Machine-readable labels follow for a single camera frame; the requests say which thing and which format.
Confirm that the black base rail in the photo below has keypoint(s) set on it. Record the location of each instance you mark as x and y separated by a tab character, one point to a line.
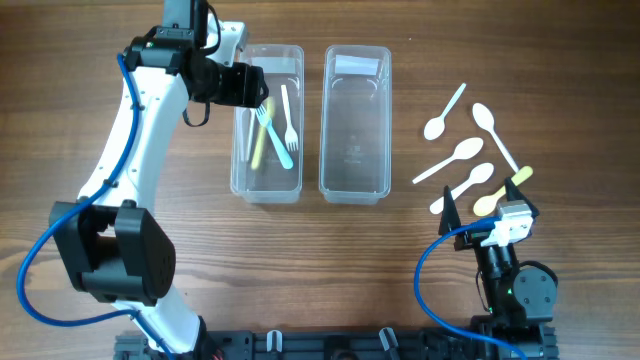
386	343

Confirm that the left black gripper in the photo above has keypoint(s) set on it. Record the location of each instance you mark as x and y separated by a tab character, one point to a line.
247	90

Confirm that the white plastic spoon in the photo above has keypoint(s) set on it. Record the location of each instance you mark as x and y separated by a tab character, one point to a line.
478	175

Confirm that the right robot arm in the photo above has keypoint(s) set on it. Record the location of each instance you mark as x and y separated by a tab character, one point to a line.
520	295

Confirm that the light blue plastic fork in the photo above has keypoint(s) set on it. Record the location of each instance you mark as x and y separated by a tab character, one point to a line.
265	120

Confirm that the white spoon thin handle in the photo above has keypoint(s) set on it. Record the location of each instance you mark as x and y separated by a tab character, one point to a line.
435	127

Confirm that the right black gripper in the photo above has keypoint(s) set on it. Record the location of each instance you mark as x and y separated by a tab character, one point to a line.
451	216

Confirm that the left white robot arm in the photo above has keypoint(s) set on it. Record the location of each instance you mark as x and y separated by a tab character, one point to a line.
109	241

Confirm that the left clear plastic container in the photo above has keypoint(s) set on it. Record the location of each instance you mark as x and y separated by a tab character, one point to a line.
271	183

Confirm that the clear plastic container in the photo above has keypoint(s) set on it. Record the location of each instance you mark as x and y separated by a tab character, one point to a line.
271	183
356	125

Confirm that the yellow plastic spoon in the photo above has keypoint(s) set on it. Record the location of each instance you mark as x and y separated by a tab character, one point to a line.
486	204

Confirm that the white spoon long handle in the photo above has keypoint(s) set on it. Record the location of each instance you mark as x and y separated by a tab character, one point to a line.
486	121

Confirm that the small white plastic fork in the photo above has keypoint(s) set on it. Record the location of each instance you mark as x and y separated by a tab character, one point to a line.
291	136

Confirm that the yellow plastic fork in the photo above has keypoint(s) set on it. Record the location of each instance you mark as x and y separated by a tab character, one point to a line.
261	142

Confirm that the cream white spoon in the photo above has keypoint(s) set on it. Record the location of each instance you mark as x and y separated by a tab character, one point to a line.
465	150

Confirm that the right clear plastic container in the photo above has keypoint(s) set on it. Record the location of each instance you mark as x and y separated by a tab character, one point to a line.
356	125

